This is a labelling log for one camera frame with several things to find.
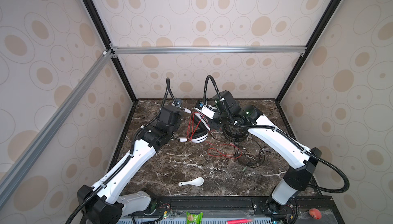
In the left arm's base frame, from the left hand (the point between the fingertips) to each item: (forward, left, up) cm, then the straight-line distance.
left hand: (173, 112), depth 73 cm
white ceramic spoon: (-24, -11, -29) cm, 39 cm away
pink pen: (-41, -31, -28) cm, 59 cm away
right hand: (-1, -16, -1) cm, 16 cm away
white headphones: (-5, -13, -6) cm, 15 cm away
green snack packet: (-41, -10, -26) cm, 49 cm away
